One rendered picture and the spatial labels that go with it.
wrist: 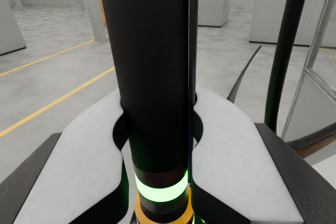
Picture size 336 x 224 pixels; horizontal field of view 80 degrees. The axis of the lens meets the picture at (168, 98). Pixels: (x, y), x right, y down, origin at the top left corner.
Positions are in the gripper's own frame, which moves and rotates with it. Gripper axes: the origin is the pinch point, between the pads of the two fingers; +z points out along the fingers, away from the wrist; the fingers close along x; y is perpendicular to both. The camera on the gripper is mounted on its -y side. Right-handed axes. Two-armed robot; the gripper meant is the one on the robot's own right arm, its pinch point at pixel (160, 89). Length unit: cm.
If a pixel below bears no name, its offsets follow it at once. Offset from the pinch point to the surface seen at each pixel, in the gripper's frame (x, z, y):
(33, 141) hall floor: -156, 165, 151
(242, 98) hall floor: 107, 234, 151
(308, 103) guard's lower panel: 88, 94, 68
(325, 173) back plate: 32.0, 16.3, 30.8
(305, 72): 90, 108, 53
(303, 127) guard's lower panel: 88, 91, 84
